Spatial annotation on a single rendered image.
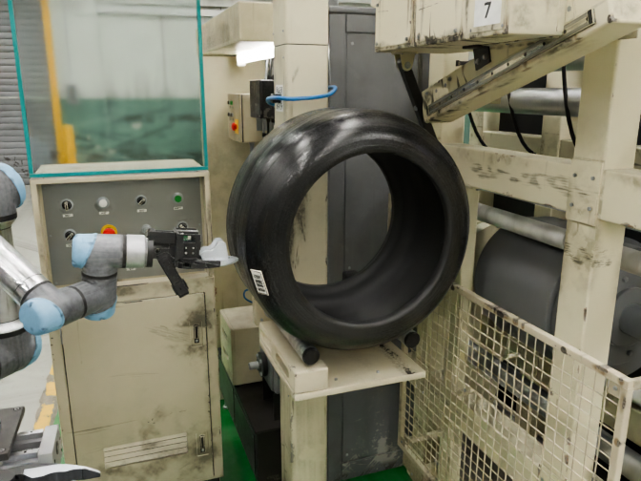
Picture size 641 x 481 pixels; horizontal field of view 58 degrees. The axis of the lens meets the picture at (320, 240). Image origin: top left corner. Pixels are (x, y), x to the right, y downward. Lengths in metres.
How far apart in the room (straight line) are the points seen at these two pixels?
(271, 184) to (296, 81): 0.48
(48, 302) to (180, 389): 1.03
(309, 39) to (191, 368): 1.21
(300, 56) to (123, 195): 0.76
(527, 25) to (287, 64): 0.69
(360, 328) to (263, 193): 0.41
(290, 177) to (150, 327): 1.01
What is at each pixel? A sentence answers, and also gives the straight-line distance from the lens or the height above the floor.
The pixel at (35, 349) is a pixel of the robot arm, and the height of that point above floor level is 0.88.
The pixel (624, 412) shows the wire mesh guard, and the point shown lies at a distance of 1.31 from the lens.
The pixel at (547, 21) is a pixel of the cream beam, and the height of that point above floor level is 1.66.
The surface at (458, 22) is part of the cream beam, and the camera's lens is 1.39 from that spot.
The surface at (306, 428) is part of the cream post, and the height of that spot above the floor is 0.46.
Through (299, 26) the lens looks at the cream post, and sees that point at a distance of 1.70.
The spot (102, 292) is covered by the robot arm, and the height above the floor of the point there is 1.10.
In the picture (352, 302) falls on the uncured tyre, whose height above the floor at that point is 0.94.
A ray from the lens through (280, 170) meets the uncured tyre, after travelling 1.29.
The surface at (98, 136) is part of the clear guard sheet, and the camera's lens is 2.00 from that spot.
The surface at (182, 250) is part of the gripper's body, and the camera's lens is 1.35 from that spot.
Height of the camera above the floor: 1.53
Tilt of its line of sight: 14 degrees down
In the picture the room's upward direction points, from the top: straight up
